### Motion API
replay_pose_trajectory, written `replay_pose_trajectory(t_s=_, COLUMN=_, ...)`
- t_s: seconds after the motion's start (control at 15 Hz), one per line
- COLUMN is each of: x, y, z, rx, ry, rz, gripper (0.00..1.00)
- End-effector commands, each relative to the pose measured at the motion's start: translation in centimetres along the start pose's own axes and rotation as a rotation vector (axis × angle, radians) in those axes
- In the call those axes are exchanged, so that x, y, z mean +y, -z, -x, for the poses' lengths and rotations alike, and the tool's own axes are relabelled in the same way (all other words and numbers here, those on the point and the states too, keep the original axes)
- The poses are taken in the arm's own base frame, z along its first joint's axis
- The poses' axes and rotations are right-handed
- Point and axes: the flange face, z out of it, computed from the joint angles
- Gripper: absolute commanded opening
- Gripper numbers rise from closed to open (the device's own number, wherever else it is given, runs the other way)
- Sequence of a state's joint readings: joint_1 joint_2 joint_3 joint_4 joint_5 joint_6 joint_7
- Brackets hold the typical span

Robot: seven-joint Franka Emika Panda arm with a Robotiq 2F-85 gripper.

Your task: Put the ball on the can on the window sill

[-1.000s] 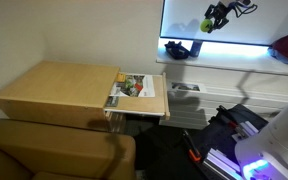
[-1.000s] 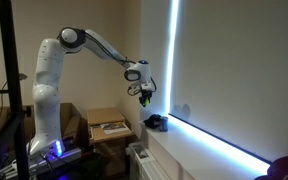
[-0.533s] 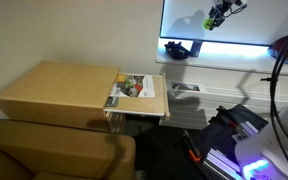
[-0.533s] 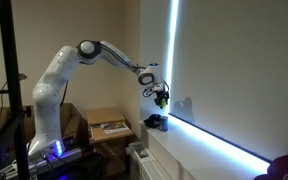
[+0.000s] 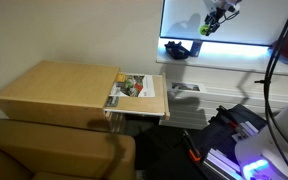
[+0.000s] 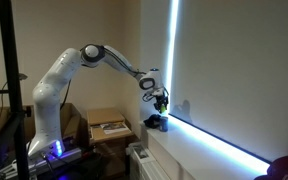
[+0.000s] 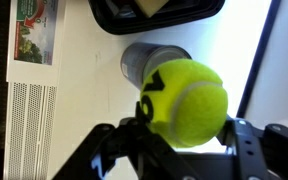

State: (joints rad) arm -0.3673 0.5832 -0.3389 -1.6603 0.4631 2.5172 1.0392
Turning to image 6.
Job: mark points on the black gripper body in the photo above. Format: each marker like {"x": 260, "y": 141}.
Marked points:
{"x": 159, "y": 95}

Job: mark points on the yellow tennis ball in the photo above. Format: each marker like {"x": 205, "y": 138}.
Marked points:
{"x": 163, "y": 108}

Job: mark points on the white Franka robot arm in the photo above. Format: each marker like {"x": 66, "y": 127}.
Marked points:
{"x": 54, "y": 93}

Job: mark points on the blue drink can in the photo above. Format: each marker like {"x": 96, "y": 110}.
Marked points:
{"x": 164, "y": 124}

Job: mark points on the white window sill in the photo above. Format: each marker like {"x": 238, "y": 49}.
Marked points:
{"x": 190, "y": 150}

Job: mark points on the white red printed brochure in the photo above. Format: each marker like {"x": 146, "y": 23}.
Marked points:
{"x": 114, "y": 128}

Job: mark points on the white panel heater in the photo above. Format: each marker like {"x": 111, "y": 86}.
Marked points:
{"x": 149, "y": 168}

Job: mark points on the light wooden nightstand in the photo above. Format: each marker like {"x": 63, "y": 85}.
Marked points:
{"x": 109, "y": 146}

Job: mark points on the grey roller blind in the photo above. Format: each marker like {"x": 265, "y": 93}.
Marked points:
{"x": 244, "y": 66}

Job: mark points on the brown cardboard box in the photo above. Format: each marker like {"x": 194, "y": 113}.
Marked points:
{"x": 71, "y": 121}

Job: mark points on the black robot mounting board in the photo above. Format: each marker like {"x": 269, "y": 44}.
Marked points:
{"x": 60, "y": 160}

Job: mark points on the dark red cap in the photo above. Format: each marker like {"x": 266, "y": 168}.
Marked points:
{"x": 285, "y": 168}

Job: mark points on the black camera stand pole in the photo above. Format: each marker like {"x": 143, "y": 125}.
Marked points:
{"x": 12, "y": 83}

